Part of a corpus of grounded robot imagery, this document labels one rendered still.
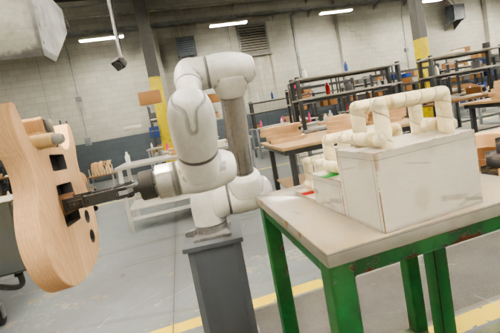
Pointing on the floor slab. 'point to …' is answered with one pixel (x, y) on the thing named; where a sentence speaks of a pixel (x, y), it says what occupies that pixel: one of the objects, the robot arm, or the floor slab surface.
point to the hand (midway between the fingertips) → (71, 202)
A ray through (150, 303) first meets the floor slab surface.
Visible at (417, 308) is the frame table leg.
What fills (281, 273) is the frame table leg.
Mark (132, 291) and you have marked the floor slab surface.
